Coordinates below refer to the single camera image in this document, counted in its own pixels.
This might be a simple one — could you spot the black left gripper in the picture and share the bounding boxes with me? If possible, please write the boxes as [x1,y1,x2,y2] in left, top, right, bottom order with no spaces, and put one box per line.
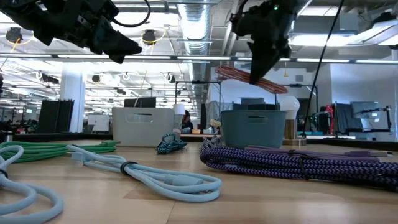
[40,0,143,65]

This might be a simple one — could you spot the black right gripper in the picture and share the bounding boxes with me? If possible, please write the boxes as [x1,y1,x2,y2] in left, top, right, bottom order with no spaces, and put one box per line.
[229,0,299,85]

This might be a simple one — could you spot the orange braided USB cable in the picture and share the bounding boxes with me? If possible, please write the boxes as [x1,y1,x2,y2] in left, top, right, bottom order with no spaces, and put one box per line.
[214,64,289,95]

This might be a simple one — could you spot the dark purple braided cable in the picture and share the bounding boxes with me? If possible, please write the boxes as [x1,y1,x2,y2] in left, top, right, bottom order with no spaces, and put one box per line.
[200,139,398,190]

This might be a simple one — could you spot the teal black braided cable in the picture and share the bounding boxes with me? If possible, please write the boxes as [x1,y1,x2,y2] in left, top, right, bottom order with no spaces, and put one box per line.
[156,132,188,156]

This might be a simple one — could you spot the green braided USB cable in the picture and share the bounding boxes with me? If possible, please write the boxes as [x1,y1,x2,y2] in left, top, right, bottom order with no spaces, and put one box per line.
[0,140,121,163]

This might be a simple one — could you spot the light blue USB cable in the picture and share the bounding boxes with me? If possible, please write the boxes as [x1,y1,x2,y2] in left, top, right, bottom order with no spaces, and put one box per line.
[0,144,65,224]
[65,144,223,203]

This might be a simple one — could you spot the white bulb brass lamp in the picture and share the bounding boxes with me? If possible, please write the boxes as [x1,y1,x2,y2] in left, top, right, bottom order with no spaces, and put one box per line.
[277,95,307,146]

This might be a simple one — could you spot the black background monitor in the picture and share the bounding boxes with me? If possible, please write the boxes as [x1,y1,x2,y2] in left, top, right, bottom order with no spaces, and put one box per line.
[124,97,157,108]

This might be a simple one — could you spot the white building column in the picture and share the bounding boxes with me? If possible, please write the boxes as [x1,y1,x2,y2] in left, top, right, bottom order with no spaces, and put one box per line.
[60,63,87,133]

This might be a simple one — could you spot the long ceiling light strip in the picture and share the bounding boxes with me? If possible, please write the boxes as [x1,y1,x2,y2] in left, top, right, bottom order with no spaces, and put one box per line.
[0,54,398,65]

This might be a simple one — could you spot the white board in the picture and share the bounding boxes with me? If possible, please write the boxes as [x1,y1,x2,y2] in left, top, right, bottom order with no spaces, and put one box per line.
[87,114,110,132]

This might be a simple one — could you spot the teal plastic bin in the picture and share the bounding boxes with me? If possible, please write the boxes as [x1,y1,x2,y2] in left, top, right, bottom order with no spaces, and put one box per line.
[220,110,287,149]

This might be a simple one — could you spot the white plastic bin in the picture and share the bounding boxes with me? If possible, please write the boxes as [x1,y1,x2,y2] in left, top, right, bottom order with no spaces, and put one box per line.
[111,106,176,147]

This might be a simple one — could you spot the black partition panels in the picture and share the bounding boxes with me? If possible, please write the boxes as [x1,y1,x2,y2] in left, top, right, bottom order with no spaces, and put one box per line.
[37,99,75,134]

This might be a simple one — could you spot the person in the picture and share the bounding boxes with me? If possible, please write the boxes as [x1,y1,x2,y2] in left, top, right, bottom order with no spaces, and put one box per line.
[182,110,194,130]

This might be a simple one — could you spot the grey background monitor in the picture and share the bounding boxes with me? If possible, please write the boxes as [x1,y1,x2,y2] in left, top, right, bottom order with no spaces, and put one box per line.
[350,101,380,119]

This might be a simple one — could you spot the black ceiling camera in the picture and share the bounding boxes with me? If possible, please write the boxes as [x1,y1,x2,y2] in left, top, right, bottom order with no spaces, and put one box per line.
[142,29,157,46]
[5,27,24,44]

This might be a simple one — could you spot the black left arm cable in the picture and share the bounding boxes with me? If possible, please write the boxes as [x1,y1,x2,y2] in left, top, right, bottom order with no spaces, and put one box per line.
[111,0,152,28]

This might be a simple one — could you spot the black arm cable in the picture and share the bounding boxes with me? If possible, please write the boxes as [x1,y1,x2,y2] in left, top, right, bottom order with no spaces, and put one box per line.
[111,0,152,28]
[303,0,345,138]

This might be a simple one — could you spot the black metal frame stand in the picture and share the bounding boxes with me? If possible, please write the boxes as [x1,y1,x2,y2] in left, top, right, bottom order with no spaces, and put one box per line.
[274,83,319,131]

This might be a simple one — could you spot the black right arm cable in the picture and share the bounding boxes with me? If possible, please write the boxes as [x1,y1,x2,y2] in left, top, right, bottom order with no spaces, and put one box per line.
[303,0,345,138]

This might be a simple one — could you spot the silver ceiling duct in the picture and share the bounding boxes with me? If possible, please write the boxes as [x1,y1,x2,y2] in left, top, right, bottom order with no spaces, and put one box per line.
[177,0,215,110]

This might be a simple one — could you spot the black aluminium table frame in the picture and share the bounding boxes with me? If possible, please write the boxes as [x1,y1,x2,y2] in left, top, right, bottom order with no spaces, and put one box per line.
[0,133,398,152]

